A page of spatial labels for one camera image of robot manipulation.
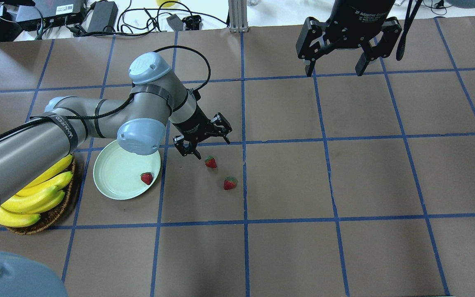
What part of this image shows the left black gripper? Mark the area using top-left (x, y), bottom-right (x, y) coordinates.
top-left (173, 107), bottom-right (233, 160)

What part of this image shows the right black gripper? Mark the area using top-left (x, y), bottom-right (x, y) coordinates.
top-left (296, 0), bottom-right (403, 77)

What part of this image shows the red strawberry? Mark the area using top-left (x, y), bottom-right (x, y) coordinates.
top-left (140, 172), bottom-right (153, 186)
top-left (223, 177), bottom-right (238, 191)
top-left (204, 155), bottom-right (218, 169)

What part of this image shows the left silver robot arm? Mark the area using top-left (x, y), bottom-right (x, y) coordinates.
top-left (0, 51), bottom-right (232, 206)

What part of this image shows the light green plate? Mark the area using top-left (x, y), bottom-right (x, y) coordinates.
top-left (92, 140), bottom-right (162, 200)

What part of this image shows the black power adapter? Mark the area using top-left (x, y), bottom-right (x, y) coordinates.
top-left (87, 1), bottom-right (118, 33)

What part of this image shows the woven wicker basket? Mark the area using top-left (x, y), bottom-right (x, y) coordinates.
top-left (2, 155), bottom-right (76, 236)

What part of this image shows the yellow banana bunch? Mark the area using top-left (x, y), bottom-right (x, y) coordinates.
top-left (0, 154), bottom-right (74, 228)

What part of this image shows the black electronics box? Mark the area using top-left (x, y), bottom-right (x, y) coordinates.
top-left (15, 0), bottom-right (87, 32)

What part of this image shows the aluminium frame post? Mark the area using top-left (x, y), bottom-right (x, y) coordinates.
top-left (228, 0), bottom-right (249, 33)

